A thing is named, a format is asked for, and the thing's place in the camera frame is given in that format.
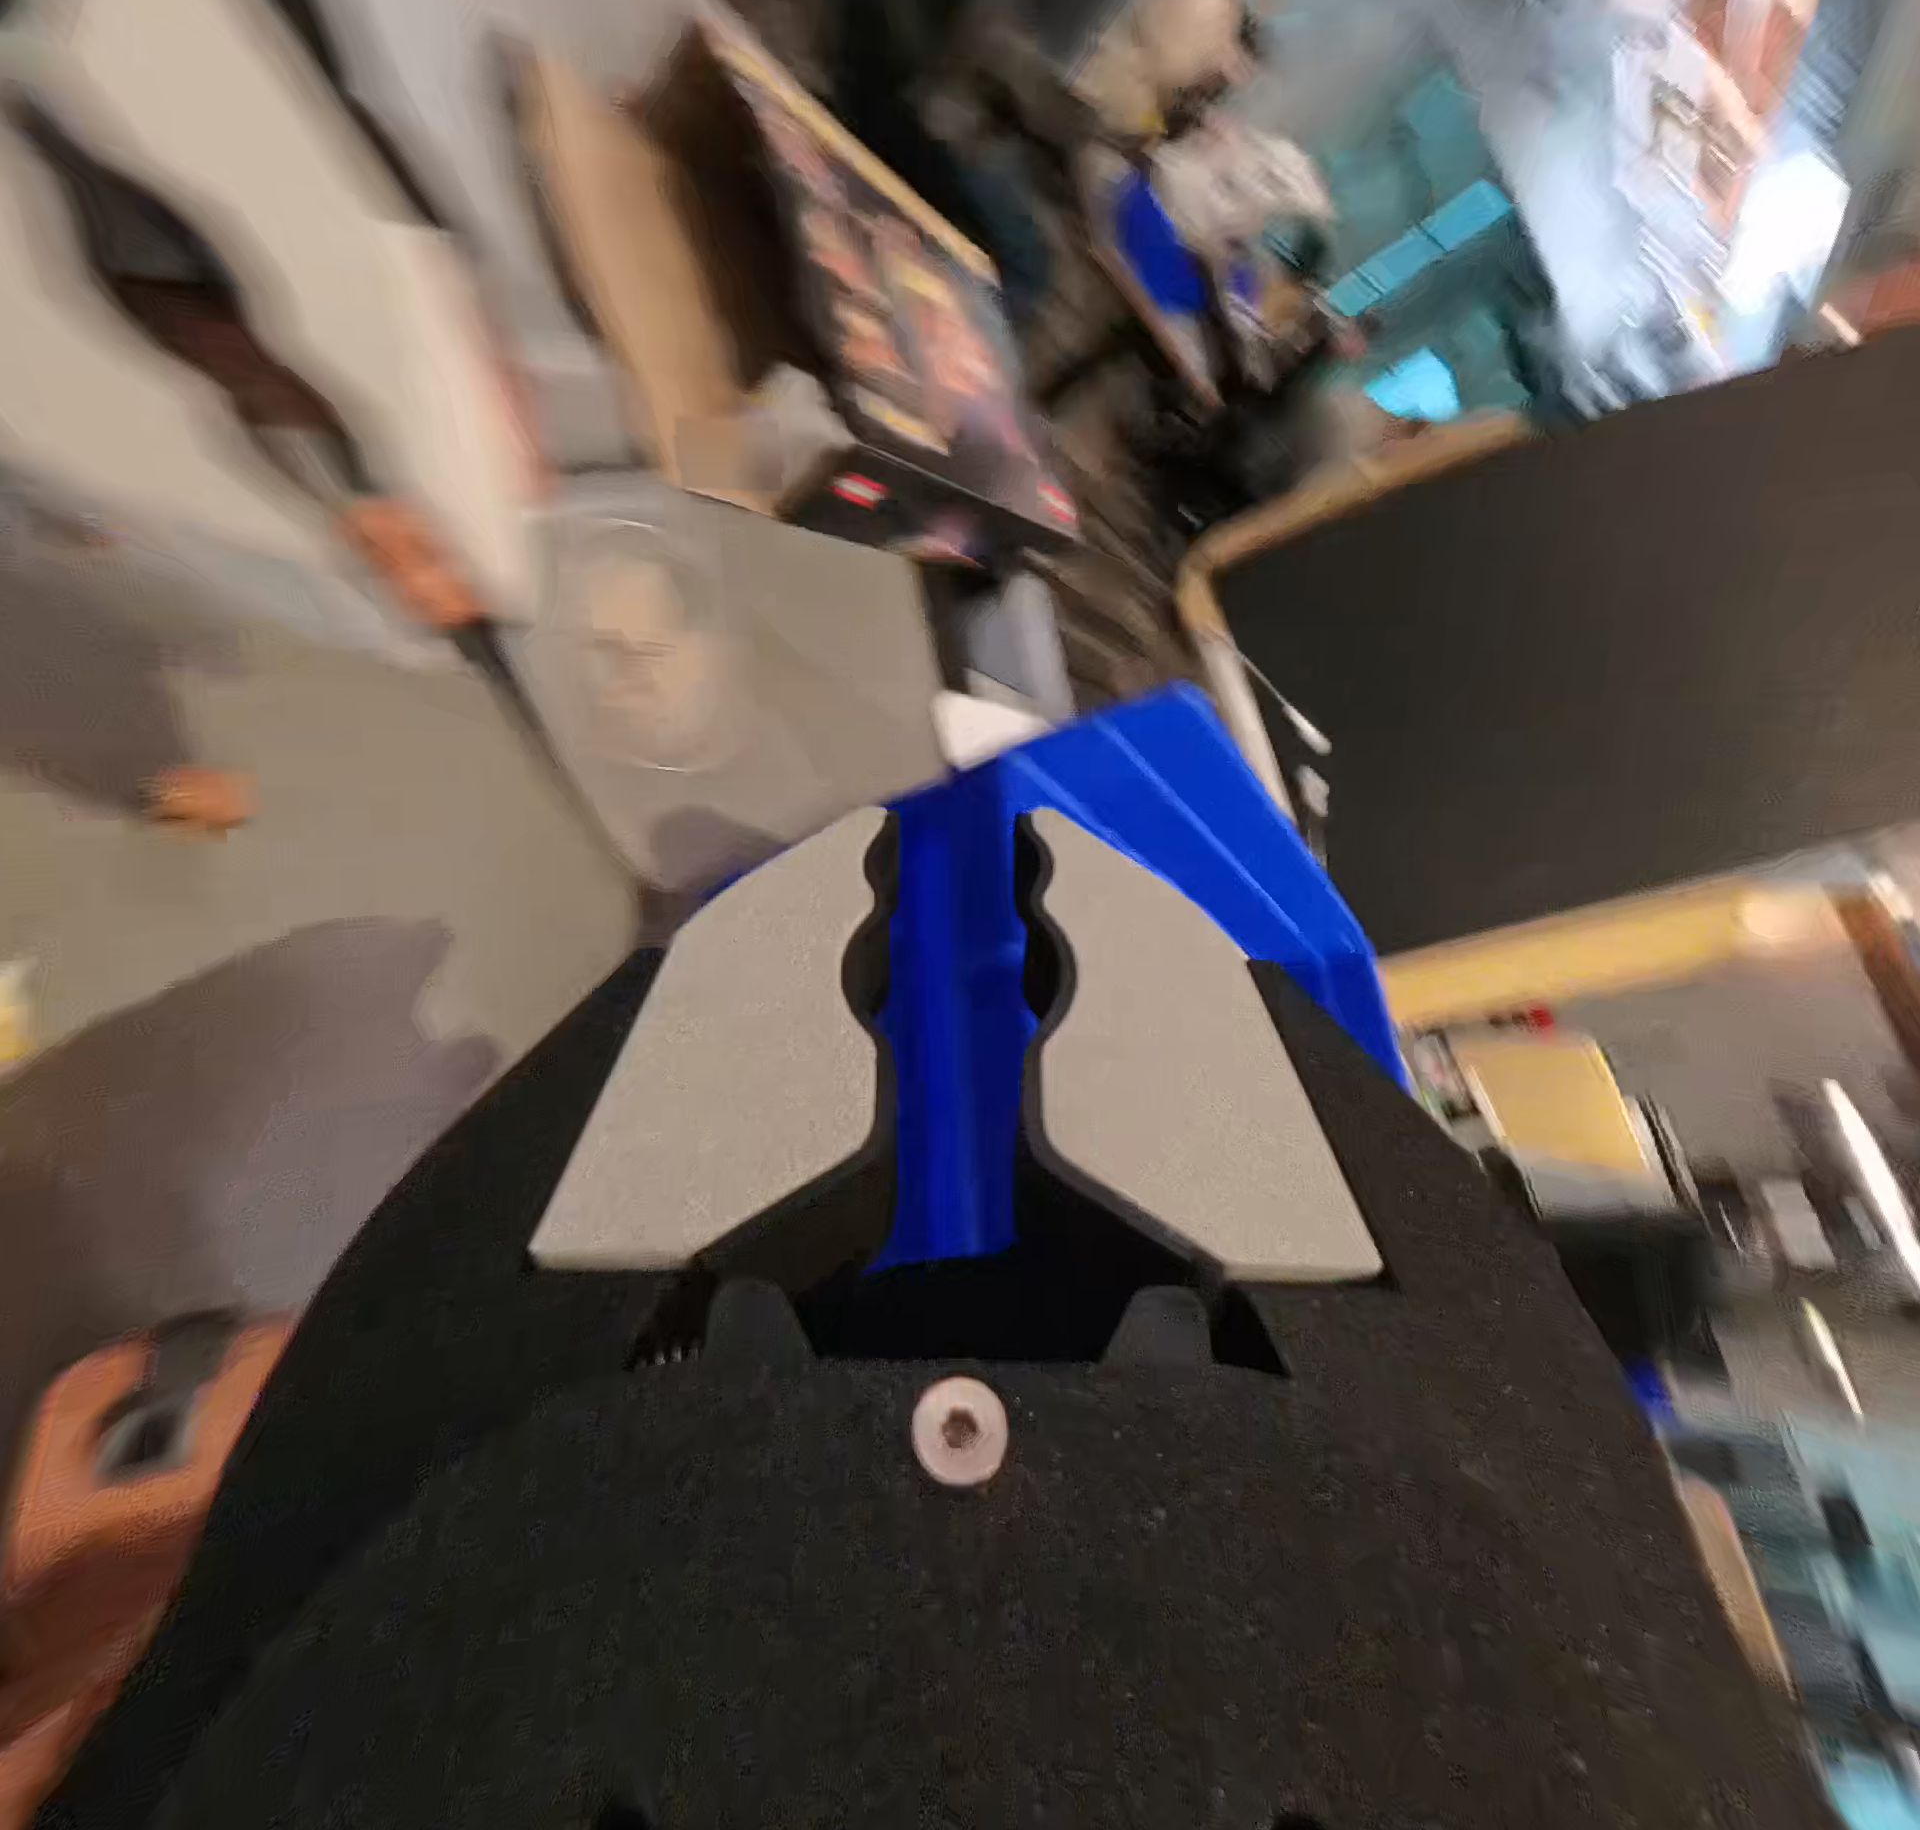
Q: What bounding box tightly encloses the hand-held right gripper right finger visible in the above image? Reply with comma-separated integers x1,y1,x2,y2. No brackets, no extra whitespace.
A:
1019,805,1386,1283

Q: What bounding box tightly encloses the white rounded flat plate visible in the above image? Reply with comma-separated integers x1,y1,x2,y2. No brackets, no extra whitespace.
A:
931,690,1055,773

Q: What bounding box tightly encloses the grey desk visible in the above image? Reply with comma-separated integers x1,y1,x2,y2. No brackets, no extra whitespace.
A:
0,0,1083,1412

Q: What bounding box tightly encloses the stack of blue plastic bins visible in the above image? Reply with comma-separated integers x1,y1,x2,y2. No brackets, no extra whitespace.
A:
704,680,1415,1273

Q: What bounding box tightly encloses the brown ribbed brick piece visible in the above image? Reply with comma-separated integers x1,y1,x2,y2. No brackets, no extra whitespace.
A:
139,764,260,833

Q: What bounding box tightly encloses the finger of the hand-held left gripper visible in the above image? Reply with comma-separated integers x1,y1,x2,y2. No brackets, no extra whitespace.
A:
0,149,358,545
28,0,543,614

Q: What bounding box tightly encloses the brown brick assembly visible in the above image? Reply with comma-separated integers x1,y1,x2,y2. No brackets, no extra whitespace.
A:
0,1318,298,1793

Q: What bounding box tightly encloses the black board with wooden edge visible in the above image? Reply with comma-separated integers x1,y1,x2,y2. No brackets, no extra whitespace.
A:
1174,329,1920,1025

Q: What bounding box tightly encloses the blue plastic bin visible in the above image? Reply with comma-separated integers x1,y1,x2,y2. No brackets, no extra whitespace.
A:
1108,169,1219,320

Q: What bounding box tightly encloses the grey instruction booklet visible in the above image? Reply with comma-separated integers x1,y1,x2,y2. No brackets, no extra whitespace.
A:
499,484,949,889

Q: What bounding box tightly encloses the tan wooden chair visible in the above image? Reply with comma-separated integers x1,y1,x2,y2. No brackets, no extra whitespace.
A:
1445,1034,1670,1220

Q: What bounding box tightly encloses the printed cardboard box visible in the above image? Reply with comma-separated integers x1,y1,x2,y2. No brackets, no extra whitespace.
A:
509,28,1085,568

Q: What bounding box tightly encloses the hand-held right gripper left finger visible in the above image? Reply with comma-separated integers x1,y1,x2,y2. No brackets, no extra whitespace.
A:
527,805,903,1275

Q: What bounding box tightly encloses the small brown brick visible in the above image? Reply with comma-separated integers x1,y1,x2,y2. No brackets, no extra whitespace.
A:
337,499,485,635

